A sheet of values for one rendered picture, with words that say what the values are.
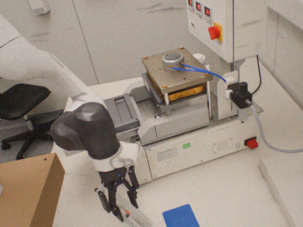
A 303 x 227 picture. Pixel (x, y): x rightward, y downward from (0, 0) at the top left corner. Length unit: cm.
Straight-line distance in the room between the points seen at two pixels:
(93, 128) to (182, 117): 38
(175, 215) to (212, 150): 28
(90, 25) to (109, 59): 35
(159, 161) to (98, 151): 36
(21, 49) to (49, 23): 190
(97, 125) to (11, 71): 23
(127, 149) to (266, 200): 51
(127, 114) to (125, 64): 165
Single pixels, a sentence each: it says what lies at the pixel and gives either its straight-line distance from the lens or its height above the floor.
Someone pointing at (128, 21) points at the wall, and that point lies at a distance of 255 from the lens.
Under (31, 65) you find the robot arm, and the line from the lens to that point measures 75.
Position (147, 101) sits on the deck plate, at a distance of 121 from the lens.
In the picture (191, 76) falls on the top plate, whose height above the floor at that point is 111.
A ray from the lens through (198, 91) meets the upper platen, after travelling 102.
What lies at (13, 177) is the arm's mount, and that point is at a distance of 121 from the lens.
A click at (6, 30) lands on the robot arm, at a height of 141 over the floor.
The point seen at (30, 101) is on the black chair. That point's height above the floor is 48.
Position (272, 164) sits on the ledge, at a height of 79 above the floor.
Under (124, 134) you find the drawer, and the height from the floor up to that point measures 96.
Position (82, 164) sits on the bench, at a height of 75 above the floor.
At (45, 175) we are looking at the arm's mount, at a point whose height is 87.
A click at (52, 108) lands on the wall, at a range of 304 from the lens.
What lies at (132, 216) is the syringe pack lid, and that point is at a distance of 97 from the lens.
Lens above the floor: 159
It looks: 35 degrees down
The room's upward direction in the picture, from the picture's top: 11 degrees counter-clockwise
